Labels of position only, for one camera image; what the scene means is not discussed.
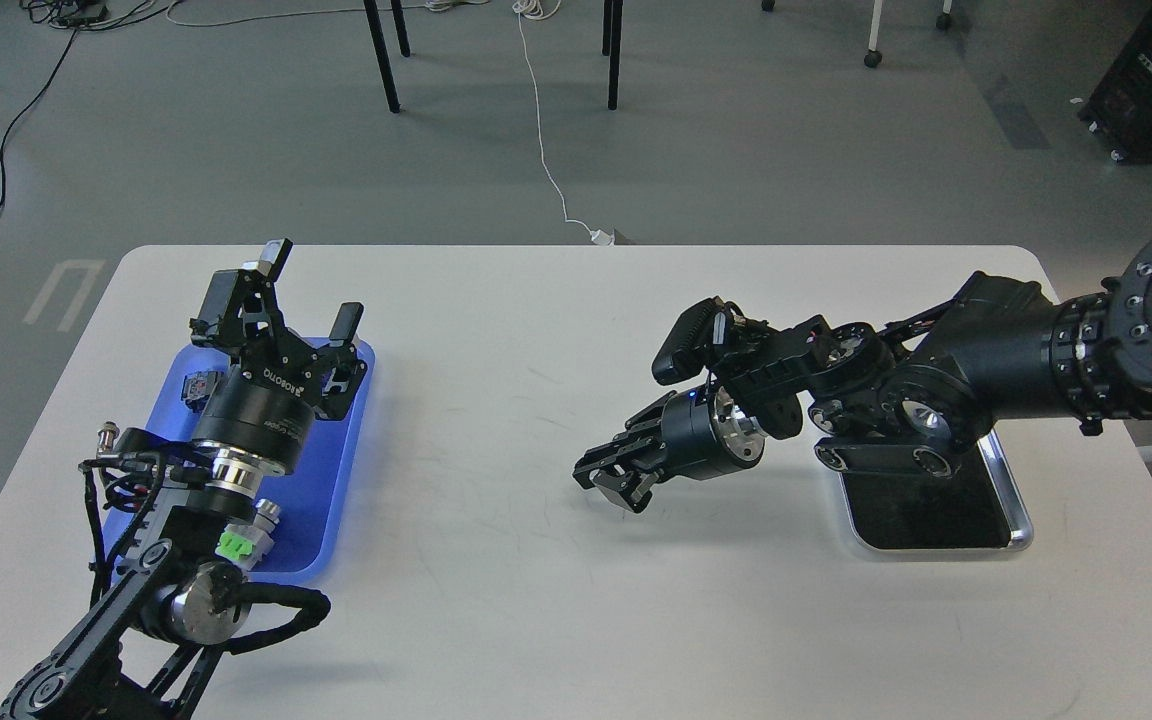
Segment black table leg left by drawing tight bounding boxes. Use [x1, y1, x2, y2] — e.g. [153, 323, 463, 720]
[364, 0, 411, 114]

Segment yellow mushroom push button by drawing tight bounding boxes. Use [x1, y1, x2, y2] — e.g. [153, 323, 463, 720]
[180, 369, 227, 415]

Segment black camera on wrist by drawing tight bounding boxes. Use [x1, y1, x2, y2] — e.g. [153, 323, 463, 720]
[78, 420, 191, 495]
[652, 297, 735, 386]

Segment black floor cable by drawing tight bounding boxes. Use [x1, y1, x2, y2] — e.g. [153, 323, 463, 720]
[0, 0, 167, 359]

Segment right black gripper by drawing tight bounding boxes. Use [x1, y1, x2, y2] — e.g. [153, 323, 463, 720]
[573, 388, 765, 514]

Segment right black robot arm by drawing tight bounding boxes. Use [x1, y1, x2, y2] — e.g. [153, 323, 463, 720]
[573, 240, 1152, 511]

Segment green white push button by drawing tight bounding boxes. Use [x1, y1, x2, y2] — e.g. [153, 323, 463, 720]
[214, 498, 282, 573]

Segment blue plastic tray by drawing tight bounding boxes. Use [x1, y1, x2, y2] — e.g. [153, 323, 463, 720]
[146, 346, 371, 585]

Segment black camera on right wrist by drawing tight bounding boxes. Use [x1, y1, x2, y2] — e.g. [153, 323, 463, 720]
[652, 297, 735, 386]

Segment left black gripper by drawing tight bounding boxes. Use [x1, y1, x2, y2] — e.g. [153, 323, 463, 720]
[188, 238, 369, 479]

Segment black table leg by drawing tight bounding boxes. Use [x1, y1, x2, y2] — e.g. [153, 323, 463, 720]
[602, 0, 626, 111]
[364, 0, 411, 114]

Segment white floor cable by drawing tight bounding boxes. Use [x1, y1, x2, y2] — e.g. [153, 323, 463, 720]
[426, 0, 615, 247]

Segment silver metal tray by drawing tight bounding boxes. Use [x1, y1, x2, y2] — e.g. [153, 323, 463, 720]
[814, 432, 1034, 558]

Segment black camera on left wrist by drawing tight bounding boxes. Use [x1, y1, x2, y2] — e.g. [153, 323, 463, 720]
[78, 420, 191, 495]

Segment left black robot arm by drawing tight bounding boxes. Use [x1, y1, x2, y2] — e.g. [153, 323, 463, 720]
[0, 238, 369, 719]

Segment white caster leg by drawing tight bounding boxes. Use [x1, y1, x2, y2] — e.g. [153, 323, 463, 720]
[863, 0, 955, 69]

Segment black table leg right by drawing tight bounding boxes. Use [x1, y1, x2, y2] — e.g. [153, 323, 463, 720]
[602, 0, 626, 111]

